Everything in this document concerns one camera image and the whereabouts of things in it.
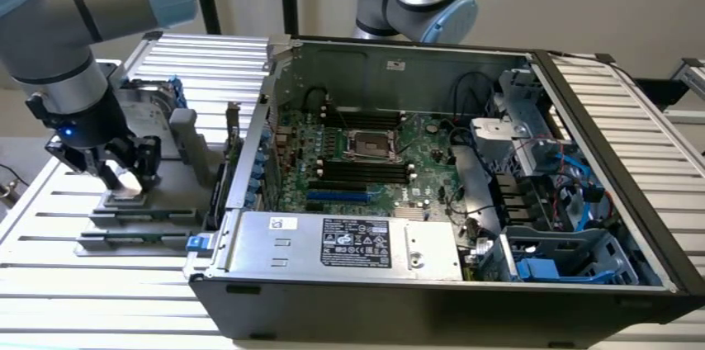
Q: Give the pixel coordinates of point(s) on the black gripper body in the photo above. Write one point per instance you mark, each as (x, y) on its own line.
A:
(90, 127)

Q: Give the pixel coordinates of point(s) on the square CPU chip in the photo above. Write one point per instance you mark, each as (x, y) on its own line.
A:
(126, 198)

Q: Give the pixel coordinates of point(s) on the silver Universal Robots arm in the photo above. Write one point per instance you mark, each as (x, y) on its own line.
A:
(60, 20)

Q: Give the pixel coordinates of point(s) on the short black expansion slot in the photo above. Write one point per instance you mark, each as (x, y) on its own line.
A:
(317, 206)

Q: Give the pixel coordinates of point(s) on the blue expansion slot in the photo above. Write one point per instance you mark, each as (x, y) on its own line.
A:
(336, 197)

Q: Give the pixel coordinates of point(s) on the black RAM slot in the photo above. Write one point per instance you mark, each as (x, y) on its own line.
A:
(363, 173)
(360, 114)
(363, 163)
(363, 179)
(363, 168)
(360, 123)
(360, 118)
(360, 127)

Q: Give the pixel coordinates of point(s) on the metal CPU socket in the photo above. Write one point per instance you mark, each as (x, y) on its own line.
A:
(369, 144)

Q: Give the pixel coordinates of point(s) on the grey parts rack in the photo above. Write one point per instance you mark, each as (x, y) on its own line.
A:
(187, 148)

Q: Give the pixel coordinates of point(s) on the hard disk with blue rails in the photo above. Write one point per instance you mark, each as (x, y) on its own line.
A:
(148, 102)

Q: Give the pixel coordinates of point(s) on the graphics card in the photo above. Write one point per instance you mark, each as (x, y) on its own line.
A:
(223, 185)

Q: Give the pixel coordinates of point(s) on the green RAM stick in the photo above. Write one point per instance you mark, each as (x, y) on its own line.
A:
(134, 236)

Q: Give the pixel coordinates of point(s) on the blue case latch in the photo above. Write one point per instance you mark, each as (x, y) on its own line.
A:
(199, 244)

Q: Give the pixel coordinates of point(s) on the silver power supply unit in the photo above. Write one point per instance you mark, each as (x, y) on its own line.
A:
(308, 251)

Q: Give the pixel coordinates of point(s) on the small silver chipset heatsink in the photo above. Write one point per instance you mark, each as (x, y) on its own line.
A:
(410, 213)

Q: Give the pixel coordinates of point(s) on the green motherboard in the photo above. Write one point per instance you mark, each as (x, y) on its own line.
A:
(423, 176)

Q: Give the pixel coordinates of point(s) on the coin cell battery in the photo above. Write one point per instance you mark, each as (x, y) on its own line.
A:
(432, 128)

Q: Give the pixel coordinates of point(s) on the silver metal cover plate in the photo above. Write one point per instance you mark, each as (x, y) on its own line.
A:
(472, 185)

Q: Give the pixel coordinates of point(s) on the black open PC case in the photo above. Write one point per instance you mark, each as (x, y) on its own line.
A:
(440, 308)

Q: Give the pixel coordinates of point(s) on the metal drive cage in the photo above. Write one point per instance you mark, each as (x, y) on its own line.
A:
(523, 127)

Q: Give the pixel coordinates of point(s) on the grey blue disk bay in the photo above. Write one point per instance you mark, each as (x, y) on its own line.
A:
(578, 259)

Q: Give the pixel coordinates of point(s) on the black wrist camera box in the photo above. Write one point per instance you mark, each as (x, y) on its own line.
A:
(38, 108)

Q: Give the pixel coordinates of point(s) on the black fan duct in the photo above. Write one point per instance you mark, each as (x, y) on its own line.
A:
(516, 201)

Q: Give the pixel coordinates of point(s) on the aluminium frame profile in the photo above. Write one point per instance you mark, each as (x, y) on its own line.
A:
(685, 77)

